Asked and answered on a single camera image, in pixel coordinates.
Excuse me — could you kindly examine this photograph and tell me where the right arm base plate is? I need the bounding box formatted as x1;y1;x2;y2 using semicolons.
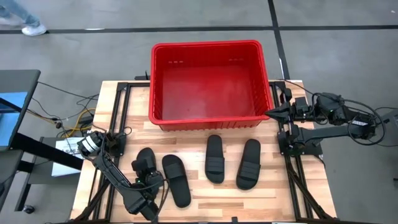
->
277;130;323;156

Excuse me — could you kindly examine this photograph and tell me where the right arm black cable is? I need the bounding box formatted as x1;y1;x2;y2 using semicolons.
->
310;91;387;147

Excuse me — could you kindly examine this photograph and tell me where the yellow cable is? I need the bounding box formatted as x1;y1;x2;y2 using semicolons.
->
60;107;96;138

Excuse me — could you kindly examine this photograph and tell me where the black looped floor cable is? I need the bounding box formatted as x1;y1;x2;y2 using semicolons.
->
374;106;398;147

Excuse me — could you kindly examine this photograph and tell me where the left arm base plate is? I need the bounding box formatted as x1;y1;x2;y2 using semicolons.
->
104;132;127;158

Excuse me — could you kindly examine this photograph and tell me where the black monitor stand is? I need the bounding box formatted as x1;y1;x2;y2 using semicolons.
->
0;132;85;212

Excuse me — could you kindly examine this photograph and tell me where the small black bracket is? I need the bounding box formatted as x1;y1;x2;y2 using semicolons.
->
134;70;152;81

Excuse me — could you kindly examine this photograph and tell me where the person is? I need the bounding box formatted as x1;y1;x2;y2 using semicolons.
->
0;0;48;37

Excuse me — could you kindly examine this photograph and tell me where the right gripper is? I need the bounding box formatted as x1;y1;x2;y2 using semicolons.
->
265;104;315;123

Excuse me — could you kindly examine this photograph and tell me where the dark monitor with blue screen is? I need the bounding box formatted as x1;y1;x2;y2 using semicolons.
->
0;69;42;152

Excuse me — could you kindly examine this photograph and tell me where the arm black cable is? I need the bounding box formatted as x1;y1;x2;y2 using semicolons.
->
124;177;171;222
310;91;387;147

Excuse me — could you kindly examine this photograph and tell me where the red plastic bin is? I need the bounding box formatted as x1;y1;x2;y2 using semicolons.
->
148;39;275;131

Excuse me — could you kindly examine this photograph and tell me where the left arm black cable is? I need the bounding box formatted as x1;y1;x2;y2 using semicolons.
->
124;177;171;222

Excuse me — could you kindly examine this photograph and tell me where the black rubber slide sandal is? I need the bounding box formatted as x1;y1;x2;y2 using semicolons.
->
136;147;159;170
236;138;262;191
205;134;226;184
161;154;192;208

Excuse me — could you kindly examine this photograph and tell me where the thin black floor cable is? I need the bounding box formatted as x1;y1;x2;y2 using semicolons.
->
36;80;100;101

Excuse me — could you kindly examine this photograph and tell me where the white printed paper sheet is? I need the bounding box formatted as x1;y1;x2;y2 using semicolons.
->
51;138;85;177

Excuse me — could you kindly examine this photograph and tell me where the gray stand leg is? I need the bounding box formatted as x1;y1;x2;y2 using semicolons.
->
381;108;398;139

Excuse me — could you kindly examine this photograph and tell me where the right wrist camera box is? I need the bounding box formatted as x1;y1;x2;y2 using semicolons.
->
294;96;309;110

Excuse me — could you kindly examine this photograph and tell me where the black aluminium frame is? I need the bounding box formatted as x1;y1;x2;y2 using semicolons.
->
73;81;152;223
269;80;338;222

